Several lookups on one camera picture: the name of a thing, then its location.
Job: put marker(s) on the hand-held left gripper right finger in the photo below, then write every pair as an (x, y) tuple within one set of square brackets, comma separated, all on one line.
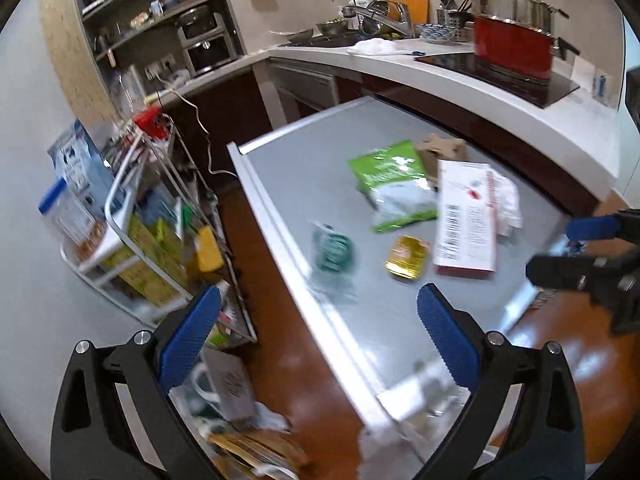
[(447, 340)]

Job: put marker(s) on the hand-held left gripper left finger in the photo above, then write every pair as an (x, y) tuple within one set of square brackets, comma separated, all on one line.
[(190, 330)]

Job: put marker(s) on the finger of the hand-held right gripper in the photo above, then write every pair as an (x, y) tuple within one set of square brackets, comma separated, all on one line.
[(565, 270), (590, 227)]

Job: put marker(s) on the gold foil packet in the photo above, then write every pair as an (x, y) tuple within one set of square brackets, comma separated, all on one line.
[(407, 257)]

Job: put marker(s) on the white and red box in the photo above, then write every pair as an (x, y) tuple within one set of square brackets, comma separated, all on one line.
[(465, 230)]

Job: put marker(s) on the small green wrapper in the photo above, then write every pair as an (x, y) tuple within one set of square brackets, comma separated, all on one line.
[(332, 252)]

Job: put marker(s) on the green snack bag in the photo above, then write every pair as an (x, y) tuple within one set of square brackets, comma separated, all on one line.
[(395, 185)]

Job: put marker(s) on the brown cardboard cup carrier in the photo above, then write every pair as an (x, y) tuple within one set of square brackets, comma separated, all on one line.
[(440, 152)]

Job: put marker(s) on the white box with round logo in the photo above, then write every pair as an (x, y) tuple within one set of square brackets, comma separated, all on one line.
[(227, 385)]

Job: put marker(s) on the yellow sponge pack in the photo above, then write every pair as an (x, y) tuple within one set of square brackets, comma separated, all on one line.
[(207, 250)]

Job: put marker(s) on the stack of yellow-green boxes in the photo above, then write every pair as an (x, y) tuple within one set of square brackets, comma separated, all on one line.
[(145, 260)]

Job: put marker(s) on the blue and white carton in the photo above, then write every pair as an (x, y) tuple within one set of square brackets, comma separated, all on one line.
[(75, 160), (65, 215)]

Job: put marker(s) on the red pot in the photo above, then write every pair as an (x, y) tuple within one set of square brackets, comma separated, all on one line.
[(510, 45)]

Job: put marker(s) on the white kitchen counter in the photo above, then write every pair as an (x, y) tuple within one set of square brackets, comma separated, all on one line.
[(450, 77)]

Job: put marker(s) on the red packet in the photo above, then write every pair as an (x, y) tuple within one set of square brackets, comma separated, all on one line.
[(150, 122)]

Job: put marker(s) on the black cooktop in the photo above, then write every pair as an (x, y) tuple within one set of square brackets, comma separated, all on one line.
[(450, 62)]

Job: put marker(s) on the stainless steel pot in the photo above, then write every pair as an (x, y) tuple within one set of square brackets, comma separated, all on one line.
[(505, 7)]

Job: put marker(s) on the metal utensil holder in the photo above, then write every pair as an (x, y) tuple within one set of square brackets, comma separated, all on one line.
[(450, 22)]

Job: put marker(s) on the blue patterned bowl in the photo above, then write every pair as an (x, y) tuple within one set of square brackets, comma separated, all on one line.
[(430, 32)]

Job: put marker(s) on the grey built-in dishwasher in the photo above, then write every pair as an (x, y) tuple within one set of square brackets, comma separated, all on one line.
[(305, 87)]

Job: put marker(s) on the silver toaster oven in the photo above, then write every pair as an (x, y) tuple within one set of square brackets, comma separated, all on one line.
[(205, 50)]

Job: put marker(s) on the orange cutting board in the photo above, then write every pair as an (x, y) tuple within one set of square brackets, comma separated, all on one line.
[(415, 7)]

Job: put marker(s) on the white cloth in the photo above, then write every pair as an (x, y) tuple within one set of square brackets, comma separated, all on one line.
[(375, 46)]

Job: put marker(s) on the chrome faucet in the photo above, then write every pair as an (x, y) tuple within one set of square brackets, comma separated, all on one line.
[(385, 17)]

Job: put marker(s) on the grey wall shelf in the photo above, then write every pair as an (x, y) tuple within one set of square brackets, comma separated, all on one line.
[(150, 10)]

